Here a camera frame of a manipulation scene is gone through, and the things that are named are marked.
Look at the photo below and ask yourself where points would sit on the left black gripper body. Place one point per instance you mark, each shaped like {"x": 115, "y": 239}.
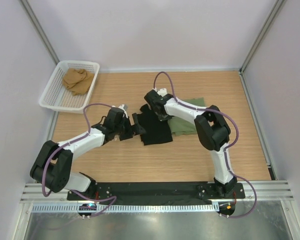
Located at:
{"x": 123, "y": 129}

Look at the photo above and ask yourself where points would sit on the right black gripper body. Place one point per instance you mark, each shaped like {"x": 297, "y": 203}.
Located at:
{"x": 162, "y": 117}

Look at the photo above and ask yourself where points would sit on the black tank top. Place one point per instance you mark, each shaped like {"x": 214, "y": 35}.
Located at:
{"x": 156, "y": 131}

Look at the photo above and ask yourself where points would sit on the green tank top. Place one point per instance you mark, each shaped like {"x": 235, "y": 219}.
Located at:
{"x": 180, "y": 127}

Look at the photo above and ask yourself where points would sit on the white plastic basket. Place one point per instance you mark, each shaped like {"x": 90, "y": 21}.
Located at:
{"x": 57, "y": 98}

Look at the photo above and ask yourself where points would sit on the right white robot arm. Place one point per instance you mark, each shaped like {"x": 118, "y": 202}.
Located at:
{"x": 212, "y": 130}

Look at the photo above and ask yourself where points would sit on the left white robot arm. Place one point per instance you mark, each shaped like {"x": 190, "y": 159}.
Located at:
{"x": 53, "y": 165}

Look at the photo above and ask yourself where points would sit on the orange garment in basket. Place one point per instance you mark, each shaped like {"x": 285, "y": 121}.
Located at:
{"x": 77, "y": 81}

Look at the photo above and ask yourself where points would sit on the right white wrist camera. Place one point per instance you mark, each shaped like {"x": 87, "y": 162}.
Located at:
{"x": 162, "y": 91}

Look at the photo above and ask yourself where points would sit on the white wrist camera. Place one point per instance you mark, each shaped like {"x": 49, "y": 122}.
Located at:
{"x": 162, "y": 91}
{"x": 123, "y": 108}

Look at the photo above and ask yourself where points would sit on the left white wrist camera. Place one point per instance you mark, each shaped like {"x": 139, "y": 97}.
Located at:
{"x": 123, "y": 108}

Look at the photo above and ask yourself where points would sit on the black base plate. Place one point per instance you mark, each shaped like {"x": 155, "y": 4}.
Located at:
{"x": 202, "y": 190}

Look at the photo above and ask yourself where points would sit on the slotted grey cable duct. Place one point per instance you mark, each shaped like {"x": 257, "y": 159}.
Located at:
{"x": 88, "y": 207}

